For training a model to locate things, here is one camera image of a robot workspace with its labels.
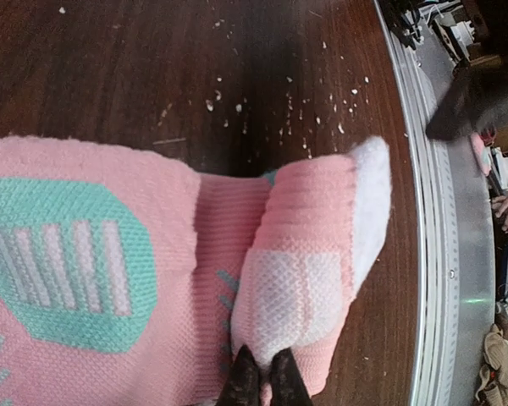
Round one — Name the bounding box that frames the pink patterned sock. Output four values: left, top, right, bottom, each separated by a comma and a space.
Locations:
0, 136, 391, 405

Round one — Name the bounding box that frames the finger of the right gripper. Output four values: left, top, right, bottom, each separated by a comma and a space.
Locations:
425, 63, 508, 140

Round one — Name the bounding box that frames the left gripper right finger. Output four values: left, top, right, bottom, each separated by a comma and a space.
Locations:
269, 348, 313, 406

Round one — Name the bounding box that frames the colourful cloth pile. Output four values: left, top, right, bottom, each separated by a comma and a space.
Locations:
470, 133, 492, 176

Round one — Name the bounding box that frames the beige cloth bundle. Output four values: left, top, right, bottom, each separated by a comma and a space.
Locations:
475, 324, 508, 405

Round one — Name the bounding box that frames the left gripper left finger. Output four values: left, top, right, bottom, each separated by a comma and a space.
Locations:
224, 345, 260, 406

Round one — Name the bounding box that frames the aluminium front rail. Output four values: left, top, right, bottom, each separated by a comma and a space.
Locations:
375, 1, 496, 405

